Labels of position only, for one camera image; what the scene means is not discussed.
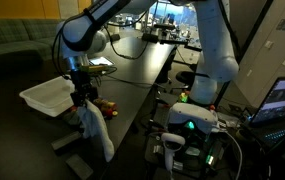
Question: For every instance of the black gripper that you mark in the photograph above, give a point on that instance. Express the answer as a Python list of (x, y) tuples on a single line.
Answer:
[(83, 85)]

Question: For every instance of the orange disc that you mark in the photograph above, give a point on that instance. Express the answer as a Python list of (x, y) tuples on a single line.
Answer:
[(73, 108)]

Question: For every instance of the green plush toy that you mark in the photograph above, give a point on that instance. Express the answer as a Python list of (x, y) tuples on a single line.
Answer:
[(71, 118)]

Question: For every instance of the brown plush toy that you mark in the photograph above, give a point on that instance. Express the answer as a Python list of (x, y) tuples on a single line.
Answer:
[(103, 103)]

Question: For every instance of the red ball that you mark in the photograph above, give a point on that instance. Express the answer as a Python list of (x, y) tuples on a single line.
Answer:
[(108, 112)]

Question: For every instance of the white terry towel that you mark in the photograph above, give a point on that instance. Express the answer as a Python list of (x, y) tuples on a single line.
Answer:
[(97, 130)]

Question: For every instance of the long black block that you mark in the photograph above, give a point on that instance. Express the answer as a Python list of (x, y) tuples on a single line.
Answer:
[(67, 140)]

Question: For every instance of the short black block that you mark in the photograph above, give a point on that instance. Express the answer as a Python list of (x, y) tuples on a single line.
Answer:
[(79, 166)]

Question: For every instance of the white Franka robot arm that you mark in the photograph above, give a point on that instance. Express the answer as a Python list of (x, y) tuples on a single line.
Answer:
[(212, 50)]

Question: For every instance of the clear plastic storage container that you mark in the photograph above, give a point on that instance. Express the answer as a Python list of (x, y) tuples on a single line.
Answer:
[(48, 96)]

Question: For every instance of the tablet with lit screen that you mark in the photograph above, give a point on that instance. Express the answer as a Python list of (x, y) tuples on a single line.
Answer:
[(101, 61)]

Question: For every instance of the green plaid sofa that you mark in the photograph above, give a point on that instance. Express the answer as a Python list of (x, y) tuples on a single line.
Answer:
[(12, 36)]

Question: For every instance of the green glowing button box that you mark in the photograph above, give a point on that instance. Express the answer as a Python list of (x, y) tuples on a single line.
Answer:
[(183, 97)]

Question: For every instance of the white VR controller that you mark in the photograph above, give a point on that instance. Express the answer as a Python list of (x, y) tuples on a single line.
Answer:
[(170, 150)]

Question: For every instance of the black office chair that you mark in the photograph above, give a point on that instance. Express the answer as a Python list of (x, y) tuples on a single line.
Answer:
[(185, 77)]

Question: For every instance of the white VR headset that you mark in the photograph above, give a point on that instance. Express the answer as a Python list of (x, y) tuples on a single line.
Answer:
[(192, 115)]

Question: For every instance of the black equipment rack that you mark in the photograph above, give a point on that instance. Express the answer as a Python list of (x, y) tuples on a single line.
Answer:
[(195, 160)]

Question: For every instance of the large open laptop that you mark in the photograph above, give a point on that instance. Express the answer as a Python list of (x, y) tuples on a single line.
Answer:
[(282, 100)]

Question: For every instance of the white wall switch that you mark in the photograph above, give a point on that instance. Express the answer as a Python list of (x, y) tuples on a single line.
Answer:
[(269, 44)]

